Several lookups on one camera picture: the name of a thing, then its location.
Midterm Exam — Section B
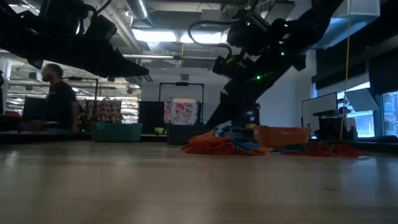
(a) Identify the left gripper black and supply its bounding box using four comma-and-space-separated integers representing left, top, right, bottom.
27, 14, 150, 79

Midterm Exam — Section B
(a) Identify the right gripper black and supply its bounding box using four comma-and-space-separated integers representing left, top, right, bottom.
206, 54, 294, 127

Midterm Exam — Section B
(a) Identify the floral patterned box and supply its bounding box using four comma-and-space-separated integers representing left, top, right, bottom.
164, 98, 199, 125
84, 99, 123, 124

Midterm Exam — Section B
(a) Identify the ceiling light panel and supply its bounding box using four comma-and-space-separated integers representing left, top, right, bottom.
132, 29, 228, 44

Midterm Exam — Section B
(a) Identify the blue-grey plastic basket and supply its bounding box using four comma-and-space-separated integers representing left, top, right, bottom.
166, 123, 215, 146

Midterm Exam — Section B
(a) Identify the orange plastic basket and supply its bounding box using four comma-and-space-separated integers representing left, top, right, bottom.
253, 125, 311, 147

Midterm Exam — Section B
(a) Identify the teal plastic basket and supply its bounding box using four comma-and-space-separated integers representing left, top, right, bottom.
91, 122, 144, 143

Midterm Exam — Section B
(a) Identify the person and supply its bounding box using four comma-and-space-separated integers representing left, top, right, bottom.
42, 63, 80, 133

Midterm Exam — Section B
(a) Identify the whiteboard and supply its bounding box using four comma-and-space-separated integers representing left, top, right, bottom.
300, 92, 339, 138

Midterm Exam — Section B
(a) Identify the white softbox shade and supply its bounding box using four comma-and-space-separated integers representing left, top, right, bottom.
343, 88, 381, 113

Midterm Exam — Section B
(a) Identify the black stand frame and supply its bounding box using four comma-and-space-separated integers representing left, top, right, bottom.
159, 82, 205, 126

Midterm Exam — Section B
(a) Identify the silver ceiling duct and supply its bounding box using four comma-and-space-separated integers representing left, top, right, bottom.
126, 0, 154, 29

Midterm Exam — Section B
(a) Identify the black aluminium table frame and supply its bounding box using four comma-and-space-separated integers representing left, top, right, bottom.
0, 129, 398, 146

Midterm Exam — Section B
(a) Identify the yellow hanging cable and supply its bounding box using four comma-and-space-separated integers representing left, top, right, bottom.
338, 18, 351, 140

